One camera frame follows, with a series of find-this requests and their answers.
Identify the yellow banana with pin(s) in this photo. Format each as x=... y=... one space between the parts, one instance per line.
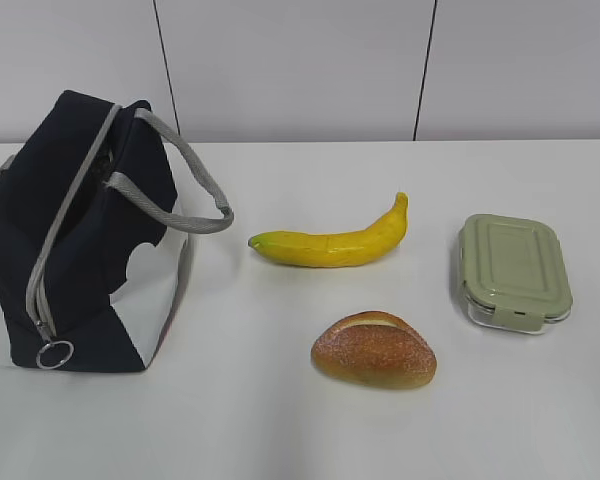
x=337 y=250

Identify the brown bread roll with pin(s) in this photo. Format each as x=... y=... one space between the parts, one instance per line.
x=377 y=349

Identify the green lidded glass container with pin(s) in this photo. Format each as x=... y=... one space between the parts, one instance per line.
x=512 y=274

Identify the navy and white lunch bag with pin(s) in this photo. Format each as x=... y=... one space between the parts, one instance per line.
x=96 y=210

